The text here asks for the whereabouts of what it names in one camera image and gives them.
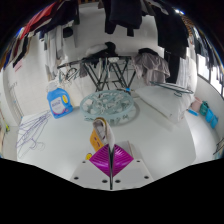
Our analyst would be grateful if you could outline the grey garment on rack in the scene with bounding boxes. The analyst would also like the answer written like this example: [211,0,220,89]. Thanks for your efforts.
[132,50,171,85]

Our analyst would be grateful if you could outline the row of hanging clothes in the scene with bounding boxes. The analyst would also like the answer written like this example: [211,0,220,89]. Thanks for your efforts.
[0,0,224,88]

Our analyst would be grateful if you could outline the white pillow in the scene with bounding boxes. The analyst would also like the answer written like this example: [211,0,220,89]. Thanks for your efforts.
[134,85,195,124]

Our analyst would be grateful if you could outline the window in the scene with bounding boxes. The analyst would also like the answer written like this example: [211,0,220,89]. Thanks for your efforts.
[196,52,224,98]

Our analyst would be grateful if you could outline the round light-blue clip hanger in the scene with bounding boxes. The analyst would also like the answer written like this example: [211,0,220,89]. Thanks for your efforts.
[79,89,137,126]

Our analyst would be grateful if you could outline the blue bags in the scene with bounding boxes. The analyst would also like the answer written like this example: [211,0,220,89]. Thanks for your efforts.
[199,101,220,130]

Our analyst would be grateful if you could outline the dark wire clothes hanger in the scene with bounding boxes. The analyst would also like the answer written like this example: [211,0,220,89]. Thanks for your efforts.
[149,81,195,98]

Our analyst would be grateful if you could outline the blue detergent bottle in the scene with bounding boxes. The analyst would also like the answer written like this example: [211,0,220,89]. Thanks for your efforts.
[46,87,74,120]

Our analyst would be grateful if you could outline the white printed towel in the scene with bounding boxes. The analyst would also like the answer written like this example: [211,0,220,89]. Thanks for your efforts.
[85,116,135,161]

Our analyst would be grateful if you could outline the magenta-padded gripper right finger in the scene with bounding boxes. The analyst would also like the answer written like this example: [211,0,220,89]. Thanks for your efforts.
[110,143,155,190]

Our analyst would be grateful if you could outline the pink basket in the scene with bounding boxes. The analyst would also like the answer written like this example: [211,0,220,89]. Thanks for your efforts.
[190,96,203,113]

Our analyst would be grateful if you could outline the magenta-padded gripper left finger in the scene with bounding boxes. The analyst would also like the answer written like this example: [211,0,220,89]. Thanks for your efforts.
[70,143,111,190]

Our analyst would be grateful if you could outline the black folding drying rack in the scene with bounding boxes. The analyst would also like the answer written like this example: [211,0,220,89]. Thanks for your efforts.
[56,54,138,93]

